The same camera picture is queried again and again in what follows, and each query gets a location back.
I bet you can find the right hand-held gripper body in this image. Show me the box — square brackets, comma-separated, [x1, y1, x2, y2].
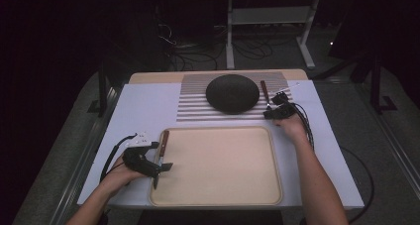
[268, 81, 301, 120]

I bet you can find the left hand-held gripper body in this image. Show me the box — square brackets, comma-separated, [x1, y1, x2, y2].
[122, 130, 160, 179]

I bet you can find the brown-handled knife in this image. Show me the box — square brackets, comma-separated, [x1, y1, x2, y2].
[152, 129, 170, 190]

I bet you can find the brown-handled fork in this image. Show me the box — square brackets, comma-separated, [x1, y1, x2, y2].
[260, 79, 273, 112]

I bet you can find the black round plate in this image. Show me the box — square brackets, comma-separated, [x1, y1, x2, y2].
[205, 73, 261, 115]

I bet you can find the beige tray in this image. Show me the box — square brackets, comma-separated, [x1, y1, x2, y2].
[149, 125, 283, 207]

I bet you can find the person's right hand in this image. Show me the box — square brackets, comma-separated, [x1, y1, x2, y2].
[272, 113, 309, 144]

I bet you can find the person's left hand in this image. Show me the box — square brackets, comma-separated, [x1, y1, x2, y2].
[99, 159, 147, 198]

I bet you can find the striped placemat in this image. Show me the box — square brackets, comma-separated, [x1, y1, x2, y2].
[175, 71, 299, 123]

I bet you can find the black metal stand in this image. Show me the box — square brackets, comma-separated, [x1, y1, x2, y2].
[369, 51, 399, 115]
[87, 60, 110, 118]

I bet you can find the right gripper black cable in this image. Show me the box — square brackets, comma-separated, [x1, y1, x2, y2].
[290, 101, 376, 224]

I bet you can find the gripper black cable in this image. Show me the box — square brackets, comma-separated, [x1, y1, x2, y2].
[98, 133, 138, 183]
[290, 101, 376, 224]

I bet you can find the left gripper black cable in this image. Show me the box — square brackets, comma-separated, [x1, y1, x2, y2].
[98, 133, 138, 183]

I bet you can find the metal floor rail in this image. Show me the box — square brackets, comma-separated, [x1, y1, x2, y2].
[355, 82, 420, 199]
[49, 85, 128, 225]

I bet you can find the white metal desk frame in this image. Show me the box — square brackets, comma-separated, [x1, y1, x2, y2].
[225, 0, 322, 70]

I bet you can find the bundle of floor cables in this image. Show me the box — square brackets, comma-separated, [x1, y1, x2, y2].
[155, 6, 288, 71]

